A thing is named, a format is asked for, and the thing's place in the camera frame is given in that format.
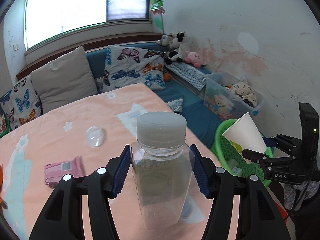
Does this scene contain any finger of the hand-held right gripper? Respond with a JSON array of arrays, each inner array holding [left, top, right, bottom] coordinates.
[[241, 149, 300, 180], [262, 134, 304, 157]]

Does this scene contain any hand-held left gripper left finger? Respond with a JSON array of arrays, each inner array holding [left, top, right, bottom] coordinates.
[[29, 144, 132, 240]]

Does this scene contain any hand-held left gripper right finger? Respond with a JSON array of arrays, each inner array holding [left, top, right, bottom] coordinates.
[[189, 144, 292, 240]]

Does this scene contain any white paper cup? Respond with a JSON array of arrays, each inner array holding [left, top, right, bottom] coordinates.
[[222, 112, 267, 155]]

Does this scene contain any green plastic basket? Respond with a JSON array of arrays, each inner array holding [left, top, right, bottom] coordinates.
[[211, 119, 275, 188]]

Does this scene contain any clear plastic bottle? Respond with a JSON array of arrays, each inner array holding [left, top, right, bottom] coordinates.
[[130, 112, 198, 230]]

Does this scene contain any small clear dome lid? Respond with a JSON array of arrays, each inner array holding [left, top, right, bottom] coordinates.
[[86, 126, 106, 150]]

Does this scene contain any bear print toy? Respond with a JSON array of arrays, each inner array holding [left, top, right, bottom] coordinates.
[[209, 94, 234, 120]]

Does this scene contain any pink packet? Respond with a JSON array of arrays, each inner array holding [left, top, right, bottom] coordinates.
[[44, 156, 83, 188]]

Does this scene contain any blue sofa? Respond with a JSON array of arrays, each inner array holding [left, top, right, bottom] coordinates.
[[85, 42, 225, 148]]

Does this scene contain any spotted cream cloth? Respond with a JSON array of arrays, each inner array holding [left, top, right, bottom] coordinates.
[[229, 78, 258, 108]]

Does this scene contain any small patterned cushion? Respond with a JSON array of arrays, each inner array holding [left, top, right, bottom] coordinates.
[[164, 98, 184, 112]]

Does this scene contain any clear plastic storage box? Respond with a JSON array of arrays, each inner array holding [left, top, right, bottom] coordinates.
[[204, 71, 265, 123]]

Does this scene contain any grey patterned folded cloth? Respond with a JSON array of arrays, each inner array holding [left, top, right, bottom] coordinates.
[[166, 62, 208, 92]]

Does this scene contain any white butterfly cushion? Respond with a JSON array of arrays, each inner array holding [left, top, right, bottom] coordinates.
[[0, 76, 43, 135], [102, 45, 167, 93]]

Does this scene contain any beige cushion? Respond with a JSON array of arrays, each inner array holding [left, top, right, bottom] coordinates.
[[30, 46, 98, 114]]

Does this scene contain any pink plush toy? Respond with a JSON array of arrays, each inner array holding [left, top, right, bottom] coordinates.
[[184, 51, 206, 67]]

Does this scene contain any green printed cloth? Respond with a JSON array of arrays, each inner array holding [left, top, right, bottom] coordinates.
[[0, 114, 11, 133]]

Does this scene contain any cow plush toy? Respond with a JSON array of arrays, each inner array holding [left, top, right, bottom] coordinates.
[[164, 31, 192, 64]]

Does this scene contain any grey plush toy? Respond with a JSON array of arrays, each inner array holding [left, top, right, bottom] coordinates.
[[157, 33, 177, 47]]

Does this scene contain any colourful pinwheel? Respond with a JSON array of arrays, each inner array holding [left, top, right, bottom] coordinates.
[[149, 0, 167, 35]]

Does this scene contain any window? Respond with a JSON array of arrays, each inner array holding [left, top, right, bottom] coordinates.
[[24, 0, 153, 52]]

